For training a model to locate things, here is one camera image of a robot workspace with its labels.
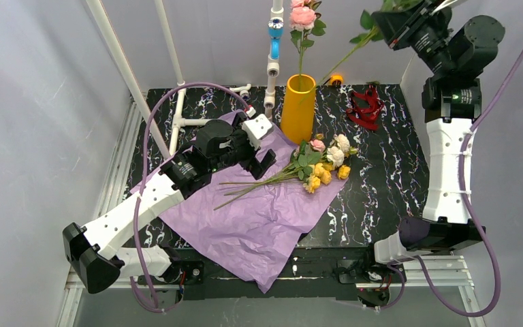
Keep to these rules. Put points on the blue pipe valve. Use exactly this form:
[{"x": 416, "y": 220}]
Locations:
[{"x": 275, "y": 31}]

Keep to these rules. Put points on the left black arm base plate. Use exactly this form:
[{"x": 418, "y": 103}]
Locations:
[{"x": 182, "y": 272}]

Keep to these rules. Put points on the purple pink wrapping paper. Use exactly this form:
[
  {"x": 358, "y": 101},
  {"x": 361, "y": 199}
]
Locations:
[{"x": 251, "y": 237}]

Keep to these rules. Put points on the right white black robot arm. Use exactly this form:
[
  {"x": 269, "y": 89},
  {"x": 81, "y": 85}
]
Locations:
[{"x": 451, "y": 99}]

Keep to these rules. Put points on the yellow cylindrical vase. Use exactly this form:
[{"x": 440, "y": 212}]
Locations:
[{"x": 298, "y": 112}]

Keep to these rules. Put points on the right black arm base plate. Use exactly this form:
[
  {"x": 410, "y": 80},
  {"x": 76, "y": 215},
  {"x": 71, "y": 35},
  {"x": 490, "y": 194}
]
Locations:
[{"x": 365, "y": 270}]

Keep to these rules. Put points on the pink paper flower bouquet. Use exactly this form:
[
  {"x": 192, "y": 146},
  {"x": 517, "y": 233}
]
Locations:
[{"x": 313, "y": 163}]

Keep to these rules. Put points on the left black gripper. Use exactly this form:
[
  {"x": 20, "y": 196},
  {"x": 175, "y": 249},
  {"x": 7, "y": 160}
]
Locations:
[{"x": 252, "y": 154}]

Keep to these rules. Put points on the small white pipe elbow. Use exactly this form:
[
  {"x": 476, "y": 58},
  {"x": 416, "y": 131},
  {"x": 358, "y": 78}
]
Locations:
[{"x": 243, "y": 91}]

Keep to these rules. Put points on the white PVC pipe frame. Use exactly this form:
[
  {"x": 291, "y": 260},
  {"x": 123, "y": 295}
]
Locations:
[{"x": 117, "y": 52}]

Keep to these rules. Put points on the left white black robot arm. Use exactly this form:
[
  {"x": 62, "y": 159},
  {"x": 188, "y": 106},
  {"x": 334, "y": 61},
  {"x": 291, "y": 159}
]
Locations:
[{"x": 96, "y": 250}]

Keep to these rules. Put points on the red printed ribbon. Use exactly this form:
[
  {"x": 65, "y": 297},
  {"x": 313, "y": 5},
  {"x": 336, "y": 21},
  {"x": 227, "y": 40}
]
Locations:
[{"x": 365, "y": 108}]

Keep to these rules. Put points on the pink rose flower stem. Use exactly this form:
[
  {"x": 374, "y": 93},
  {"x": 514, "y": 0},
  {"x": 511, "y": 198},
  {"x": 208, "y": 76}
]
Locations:
[{"x": 304, "y": 21}]

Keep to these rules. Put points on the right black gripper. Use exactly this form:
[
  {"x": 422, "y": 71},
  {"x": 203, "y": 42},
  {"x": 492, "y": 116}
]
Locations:
[{"x": 399, "y": 26}]

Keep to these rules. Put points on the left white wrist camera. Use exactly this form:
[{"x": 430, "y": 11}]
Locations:
[{"x": 257, "y": 129}]

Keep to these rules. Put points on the peach rose flower stem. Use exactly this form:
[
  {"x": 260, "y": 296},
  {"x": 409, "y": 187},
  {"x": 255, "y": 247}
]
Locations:
[{"x": 372, "y": 32}]

